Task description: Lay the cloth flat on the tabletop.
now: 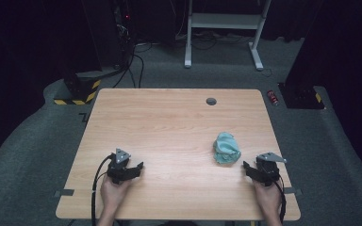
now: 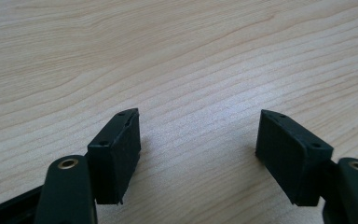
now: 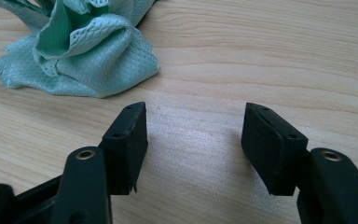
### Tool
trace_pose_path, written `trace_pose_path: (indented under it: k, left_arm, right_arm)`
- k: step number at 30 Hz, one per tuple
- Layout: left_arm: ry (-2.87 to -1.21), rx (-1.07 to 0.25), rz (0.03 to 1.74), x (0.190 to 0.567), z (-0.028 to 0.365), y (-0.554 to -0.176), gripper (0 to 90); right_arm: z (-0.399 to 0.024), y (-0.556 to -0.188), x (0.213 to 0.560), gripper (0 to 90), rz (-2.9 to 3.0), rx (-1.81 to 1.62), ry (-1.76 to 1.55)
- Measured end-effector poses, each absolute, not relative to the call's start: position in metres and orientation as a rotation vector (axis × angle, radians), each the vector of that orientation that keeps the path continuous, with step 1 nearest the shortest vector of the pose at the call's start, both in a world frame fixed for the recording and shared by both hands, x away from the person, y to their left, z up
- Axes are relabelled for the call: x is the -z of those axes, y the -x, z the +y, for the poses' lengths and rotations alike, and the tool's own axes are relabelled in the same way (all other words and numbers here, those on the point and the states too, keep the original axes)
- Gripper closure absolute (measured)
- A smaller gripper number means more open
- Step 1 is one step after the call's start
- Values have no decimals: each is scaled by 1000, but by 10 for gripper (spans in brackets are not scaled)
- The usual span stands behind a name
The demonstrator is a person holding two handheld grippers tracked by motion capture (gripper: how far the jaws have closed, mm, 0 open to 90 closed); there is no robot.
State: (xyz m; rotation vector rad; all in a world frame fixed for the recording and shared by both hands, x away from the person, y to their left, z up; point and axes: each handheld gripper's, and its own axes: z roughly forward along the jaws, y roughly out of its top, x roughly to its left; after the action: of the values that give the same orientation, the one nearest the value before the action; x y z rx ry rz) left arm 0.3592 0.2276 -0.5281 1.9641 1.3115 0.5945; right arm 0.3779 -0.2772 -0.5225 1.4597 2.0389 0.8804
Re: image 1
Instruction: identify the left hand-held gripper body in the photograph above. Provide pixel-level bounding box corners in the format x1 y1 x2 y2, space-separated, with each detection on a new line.
107 148 137 185

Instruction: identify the bundle of floor cables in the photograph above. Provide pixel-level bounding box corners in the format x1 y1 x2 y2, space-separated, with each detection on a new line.
173 30 253 52

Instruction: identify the black stand base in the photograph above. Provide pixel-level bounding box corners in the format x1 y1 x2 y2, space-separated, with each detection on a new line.
277 82 326 110

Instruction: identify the dark equipment rack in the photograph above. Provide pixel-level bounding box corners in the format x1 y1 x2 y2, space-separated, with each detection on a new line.
112 0 137 70

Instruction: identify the red can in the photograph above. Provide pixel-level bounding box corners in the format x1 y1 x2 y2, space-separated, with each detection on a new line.
266 89 280 107

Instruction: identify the person's right hand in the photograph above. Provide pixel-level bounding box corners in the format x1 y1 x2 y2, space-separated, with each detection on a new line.
252 180 285 220

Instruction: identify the teal microfibre cloth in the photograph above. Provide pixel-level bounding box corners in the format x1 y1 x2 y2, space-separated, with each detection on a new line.
212 131 242 165

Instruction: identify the grey tape strip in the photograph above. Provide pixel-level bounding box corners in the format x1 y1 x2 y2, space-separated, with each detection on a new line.
283 186 304 196
54 188 75 198

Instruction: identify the black floor cable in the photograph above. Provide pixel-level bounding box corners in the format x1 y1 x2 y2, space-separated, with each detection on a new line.
112 46 137 89
133 54 145 89

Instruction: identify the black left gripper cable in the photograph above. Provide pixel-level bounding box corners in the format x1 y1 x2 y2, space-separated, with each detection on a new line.
90 153 115 226

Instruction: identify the yellow-black striped stand base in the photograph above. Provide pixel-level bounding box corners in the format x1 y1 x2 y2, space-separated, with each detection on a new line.
53 70 103 106

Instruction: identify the person's left hand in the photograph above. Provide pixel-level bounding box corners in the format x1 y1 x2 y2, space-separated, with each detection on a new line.
99 173 134 218

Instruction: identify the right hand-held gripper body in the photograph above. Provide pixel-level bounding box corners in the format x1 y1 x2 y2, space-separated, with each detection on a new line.
254 152 288 188

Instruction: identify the white metal stand frame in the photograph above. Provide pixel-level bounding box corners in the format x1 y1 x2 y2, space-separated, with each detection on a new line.
184 0 273 72

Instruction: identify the black curtain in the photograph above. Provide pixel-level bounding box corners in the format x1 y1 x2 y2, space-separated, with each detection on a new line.
283 0 362 180

